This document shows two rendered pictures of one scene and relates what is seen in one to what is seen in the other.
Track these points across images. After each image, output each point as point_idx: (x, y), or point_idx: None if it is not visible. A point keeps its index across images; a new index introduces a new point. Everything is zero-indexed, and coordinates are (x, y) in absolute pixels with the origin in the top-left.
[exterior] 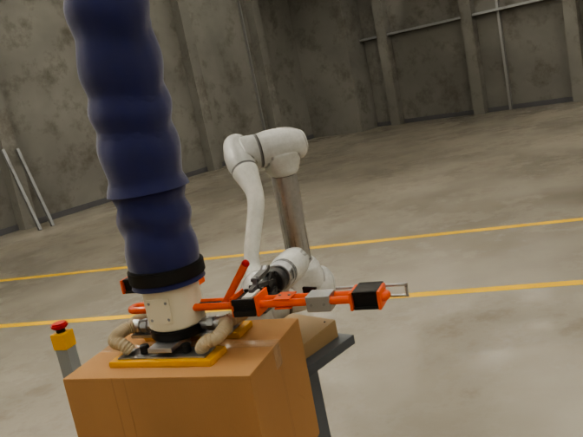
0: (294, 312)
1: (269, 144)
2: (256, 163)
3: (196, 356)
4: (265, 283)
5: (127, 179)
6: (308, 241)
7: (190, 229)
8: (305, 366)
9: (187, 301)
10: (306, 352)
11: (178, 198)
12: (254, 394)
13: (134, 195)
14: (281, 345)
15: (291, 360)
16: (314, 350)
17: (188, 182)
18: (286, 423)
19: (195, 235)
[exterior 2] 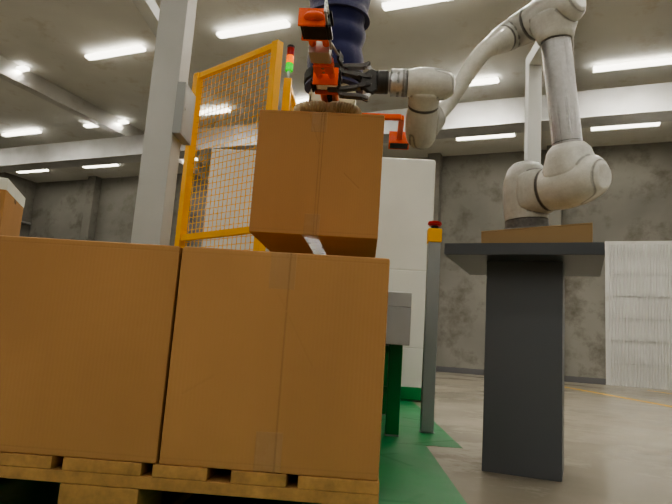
0: (546, 205)
1: (528, 6)
2: (512, 28)
3: None
4: (354, 72)
5: (310, 5)
6: (572, 118)
7: (339, 41)
8: (377, 162)
9: (319, 94)
10: (523, 238)
11: (334, 16)
12: (259, 126)
13: None
14: (331, 118)
15: (345, 139)
16: (538, 242)
17: (346, 4)
18: (305, 181)
19: (346, 48)
